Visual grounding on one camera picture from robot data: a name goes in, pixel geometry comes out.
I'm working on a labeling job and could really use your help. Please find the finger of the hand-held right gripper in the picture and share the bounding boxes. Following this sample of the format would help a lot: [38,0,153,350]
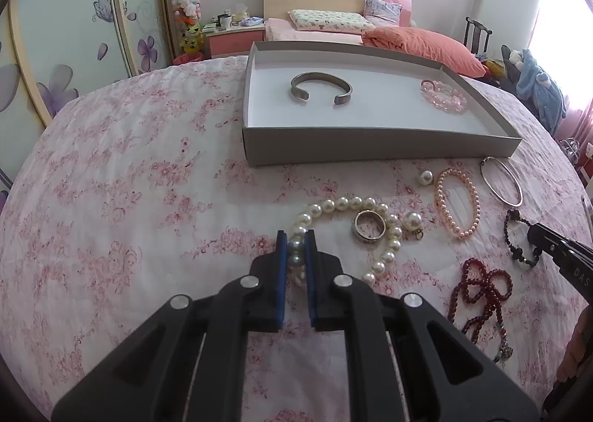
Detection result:
[528,223,593,272]

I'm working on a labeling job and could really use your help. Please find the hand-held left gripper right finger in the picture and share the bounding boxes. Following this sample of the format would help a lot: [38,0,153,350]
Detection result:
[303,230,540,422]

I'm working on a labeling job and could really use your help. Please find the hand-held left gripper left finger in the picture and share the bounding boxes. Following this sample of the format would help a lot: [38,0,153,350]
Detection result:
[51,230,288,422]

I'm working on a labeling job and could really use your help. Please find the black bead bracelet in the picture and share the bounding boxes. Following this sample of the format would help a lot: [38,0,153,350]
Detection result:
[504,209,540,271]

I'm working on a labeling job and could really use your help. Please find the white pearl necklace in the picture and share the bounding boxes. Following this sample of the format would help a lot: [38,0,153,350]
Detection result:
[287,196,403,286]

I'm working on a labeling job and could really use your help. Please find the dark red bead necklace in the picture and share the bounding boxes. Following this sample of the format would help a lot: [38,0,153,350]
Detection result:
[448,259,514,363]

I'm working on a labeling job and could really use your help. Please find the thin silver bangle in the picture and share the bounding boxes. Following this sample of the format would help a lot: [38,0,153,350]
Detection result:
[479,156,524,207]

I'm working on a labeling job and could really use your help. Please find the pink pearl bracelet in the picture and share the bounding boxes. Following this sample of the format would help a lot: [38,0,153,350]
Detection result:
[434,168,480,241]

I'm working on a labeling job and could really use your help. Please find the large pearl earring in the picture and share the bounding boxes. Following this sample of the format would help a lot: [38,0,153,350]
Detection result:
[402,212,424,241]

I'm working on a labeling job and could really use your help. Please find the grey cardboard tray box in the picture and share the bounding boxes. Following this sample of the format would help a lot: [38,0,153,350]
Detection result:
[241,41,523,167]

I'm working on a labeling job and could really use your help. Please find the person's right hand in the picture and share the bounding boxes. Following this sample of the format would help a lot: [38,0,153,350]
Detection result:
[556,311,593,397]

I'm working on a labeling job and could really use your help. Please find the blue plush robe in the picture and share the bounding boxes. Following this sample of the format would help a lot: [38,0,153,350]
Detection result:
[514,49,568,136]

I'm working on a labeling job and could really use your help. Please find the grey chair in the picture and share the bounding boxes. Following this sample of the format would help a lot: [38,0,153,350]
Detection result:
[500,44,524,89]

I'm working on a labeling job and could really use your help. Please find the pile of colourful clothes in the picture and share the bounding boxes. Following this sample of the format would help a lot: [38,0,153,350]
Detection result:
[482,58,507,79]

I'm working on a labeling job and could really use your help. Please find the black wooden chair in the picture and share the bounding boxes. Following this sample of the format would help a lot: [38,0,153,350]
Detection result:
[464,17,492,54]

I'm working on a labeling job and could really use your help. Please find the pink curtain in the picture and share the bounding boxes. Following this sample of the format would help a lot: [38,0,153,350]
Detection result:
[528,0,593,145]

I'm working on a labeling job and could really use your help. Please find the folded salmon quilt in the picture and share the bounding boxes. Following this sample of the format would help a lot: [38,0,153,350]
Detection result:
[361,26,487,77]

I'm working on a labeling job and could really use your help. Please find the pink and white nightstand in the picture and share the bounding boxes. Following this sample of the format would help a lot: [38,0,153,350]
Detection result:
[204,24,267,60]

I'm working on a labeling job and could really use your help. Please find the yellow plush toy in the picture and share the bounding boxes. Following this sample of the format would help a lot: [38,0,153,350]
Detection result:
[180,17,205,54]

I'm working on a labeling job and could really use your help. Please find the white patterned pillow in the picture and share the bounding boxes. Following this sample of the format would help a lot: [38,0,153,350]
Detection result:
[288,9,377,33]

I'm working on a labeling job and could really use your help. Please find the purple patterned pillow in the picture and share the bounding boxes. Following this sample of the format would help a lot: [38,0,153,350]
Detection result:
[362,0,403,27]

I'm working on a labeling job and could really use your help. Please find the wardrobe with purple flower doors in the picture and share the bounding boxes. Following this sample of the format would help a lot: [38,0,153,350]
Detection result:
[0,0,181,200]

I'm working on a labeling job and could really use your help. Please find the silver ring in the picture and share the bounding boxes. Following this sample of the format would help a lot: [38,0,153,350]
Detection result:
[353,210,387,244]

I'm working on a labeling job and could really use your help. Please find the metal wire rack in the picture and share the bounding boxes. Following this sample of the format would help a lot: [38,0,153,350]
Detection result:
[560,139,584,160]

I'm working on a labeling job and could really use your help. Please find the pink crystal bead bracelet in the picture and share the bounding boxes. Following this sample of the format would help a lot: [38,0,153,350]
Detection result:
[420,79,468,116]

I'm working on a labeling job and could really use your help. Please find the silver cuff bracelet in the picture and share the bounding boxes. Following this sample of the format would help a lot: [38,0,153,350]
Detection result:
[289,72,354,106]

